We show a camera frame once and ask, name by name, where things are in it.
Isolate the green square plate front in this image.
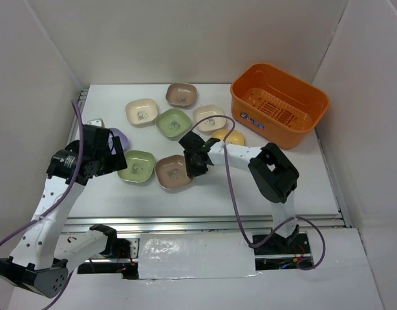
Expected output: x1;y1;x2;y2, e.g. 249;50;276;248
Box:
117;150;155;183

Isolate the green square plate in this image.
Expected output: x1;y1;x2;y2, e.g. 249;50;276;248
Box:
155;108;192;139
117;150;155;183

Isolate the brown square plate front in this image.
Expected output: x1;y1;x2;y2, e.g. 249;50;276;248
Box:
155;155;192;190

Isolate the brown square plate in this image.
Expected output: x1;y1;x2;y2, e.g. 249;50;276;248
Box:
155;155;192;190
166;83;197;108

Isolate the purple square plate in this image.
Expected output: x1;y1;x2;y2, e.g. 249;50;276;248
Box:
108;127;129;154

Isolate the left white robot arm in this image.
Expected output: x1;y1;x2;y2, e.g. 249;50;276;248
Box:
0;125;127;298

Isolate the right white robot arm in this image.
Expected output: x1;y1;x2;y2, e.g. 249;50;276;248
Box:
179;131;299;253

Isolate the orange plastic bin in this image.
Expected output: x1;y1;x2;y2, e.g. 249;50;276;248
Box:
230;63;330;150

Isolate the cream square plate right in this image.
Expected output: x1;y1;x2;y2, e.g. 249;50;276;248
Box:
193;105;226;134

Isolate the cream square plate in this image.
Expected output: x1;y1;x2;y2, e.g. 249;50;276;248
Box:
193;105;226;134
125;98;158;126

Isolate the green square plate centre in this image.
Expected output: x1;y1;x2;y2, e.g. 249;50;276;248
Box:
155;108;192;139

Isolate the yellow square plate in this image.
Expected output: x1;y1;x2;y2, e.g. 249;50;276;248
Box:
211;129;245;146

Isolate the cream square plate left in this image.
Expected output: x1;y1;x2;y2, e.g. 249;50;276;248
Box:
125;98;158;126

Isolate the brown square plate rear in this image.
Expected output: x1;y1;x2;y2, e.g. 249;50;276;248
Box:
166;83;197;108

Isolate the white foil cover plate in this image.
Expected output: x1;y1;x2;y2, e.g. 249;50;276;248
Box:
138;232;257;280

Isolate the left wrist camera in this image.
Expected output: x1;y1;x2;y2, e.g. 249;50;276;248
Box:
87;118;105;128

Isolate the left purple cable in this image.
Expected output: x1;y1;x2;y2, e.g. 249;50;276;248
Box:
0;99;86;309

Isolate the purple cable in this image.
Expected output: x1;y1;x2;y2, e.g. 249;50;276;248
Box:
0;99;86;309
190;116;327;271

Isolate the aluminium rail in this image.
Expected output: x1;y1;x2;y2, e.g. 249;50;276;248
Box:
62;213;346;234

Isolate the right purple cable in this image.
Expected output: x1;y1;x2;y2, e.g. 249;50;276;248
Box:
190;116;327;271

